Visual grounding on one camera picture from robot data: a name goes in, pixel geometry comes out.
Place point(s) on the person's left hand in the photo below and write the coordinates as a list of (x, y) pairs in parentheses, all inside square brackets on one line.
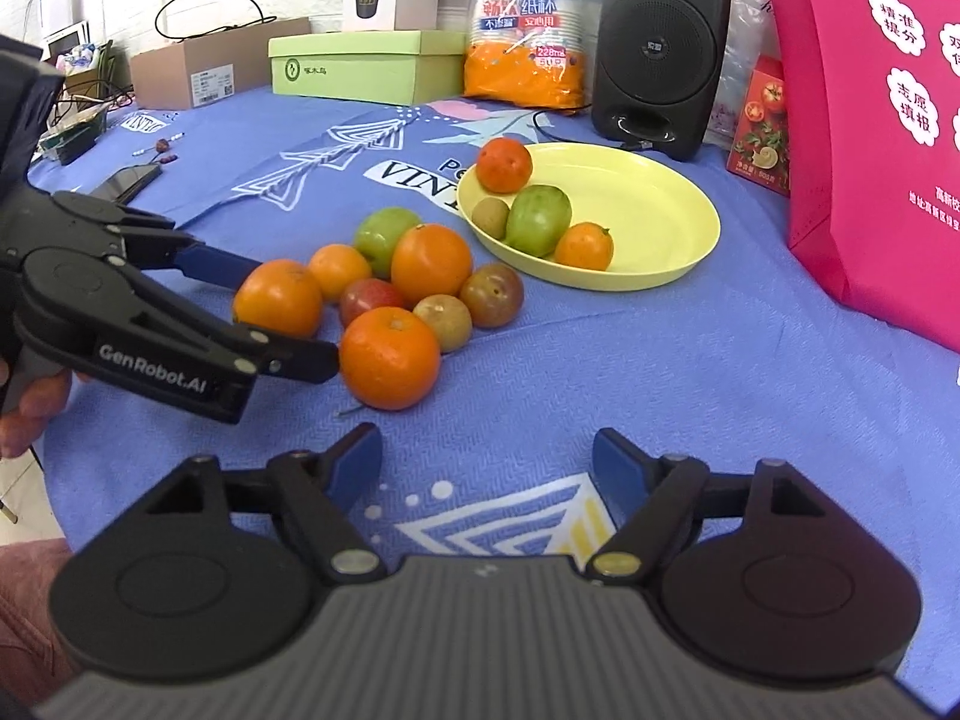
[(34, 412)]

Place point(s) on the black smartphone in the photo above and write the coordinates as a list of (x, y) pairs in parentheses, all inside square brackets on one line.
[(124, 181)]

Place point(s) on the red juice carton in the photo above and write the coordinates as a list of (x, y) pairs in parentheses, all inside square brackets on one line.
[(761, 135)]

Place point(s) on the red apple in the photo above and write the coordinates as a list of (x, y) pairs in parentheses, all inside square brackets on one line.
[(367, 298)]

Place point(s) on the person's pink clothing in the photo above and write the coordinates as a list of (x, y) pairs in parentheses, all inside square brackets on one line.
[(26, 615)]

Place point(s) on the yellow plate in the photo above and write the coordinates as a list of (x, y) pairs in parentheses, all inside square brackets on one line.
[(652, 202)]

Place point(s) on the brown cardboard box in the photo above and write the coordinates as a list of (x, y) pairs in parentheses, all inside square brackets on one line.
[(195, 75)]

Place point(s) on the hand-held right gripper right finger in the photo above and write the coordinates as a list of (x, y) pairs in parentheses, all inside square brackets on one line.
[(613, 459)]

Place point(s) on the clear plastic bag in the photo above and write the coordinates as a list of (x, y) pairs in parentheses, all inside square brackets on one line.
[(742, 15)]

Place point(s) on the small orange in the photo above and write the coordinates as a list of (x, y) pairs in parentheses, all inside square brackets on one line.
[(337, 267), (583, 246)]

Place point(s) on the black speaker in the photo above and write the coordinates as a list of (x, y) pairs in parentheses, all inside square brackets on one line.
[(660, 45)]

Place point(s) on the white small screen device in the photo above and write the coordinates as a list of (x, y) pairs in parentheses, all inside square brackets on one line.
[(66, 41)]

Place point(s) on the reddish brown round fruit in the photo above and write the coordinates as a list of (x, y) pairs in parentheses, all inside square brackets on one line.
[(492, 295)]

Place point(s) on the green cardboard box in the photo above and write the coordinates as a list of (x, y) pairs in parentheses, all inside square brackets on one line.
[(360, 75)]

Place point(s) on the brown kiwi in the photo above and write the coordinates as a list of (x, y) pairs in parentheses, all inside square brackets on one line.
[(491, 216), (444, 322)]

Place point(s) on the paper cup package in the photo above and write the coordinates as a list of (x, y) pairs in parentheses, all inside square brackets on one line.
[(525, 75)]

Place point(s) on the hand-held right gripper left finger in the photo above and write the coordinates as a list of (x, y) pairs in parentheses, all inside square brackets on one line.
[(361, 459)]

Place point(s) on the green apple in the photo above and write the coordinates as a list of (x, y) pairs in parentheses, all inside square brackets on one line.
[(538, 221), (379, 232)]

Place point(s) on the large orange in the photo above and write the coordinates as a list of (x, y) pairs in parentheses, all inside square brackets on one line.
[(390, 360), (431, 264)]

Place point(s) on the blue printed tablecloth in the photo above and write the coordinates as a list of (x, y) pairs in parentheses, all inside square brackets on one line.
[(750, 360)]

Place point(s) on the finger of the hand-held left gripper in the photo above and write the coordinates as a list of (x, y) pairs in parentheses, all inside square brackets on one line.
[(217, 262), (300, 361)]

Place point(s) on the pink tote bag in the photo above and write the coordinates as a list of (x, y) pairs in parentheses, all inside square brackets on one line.
[(840, 202)]

